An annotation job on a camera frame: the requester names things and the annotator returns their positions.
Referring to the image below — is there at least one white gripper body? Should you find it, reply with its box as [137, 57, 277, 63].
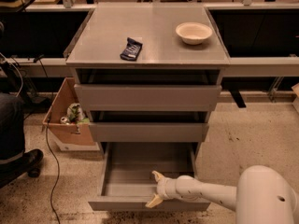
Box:
[157, 177, 178, 201]

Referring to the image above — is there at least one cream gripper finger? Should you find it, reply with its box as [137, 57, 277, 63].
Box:
[152, 171, 164, 182]
[146, 193, 164, 208]

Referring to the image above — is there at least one grey bottom drawer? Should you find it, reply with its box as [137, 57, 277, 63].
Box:
[89, 143, 197, 212]

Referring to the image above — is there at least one grey drawer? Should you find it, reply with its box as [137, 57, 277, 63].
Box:
[74, 84, 221, 111]
[90, 111, 208, 143]
[89, 143, 197, 212]

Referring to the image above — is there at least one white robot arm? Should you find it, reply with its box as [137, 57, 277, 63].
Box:
[147, 165, 299, 224]

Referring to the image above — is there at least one grey middle drawer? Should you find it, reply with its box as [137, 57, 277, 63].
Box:
[90, 111, 208, 143]

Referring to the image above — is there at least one grey top drawer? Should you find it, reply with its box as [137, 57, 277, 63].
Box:
[74, 84, 221, 111]

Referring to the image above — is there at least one grey drawer cabinet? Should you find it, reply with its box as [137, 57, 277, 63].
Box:
[64, 2, 231, 161]

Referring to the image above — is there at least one white box under cardboard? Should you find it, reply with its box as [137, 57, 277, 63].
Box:
[51, 135, 99, 151]

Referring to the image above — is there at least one brown cardboard box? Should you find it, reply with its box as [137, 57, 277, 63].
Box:
[43, 77, 97, 151]

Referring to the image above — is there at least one crumpled green white trash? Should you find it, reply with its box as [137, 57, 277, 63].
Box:
[60, 103, 90, 124]

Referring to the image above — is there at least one dark blue snack packet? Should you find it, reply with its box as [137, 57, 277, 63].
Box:
[120, 37, 143, 61]

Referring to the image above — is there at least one white paper bowl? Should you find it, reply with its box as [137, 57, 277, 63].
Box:
[176, 22, 212, 45]

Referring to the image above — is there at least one black floor cable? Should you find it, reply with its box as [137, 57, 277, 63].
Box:
[45, 119, 62, 224]

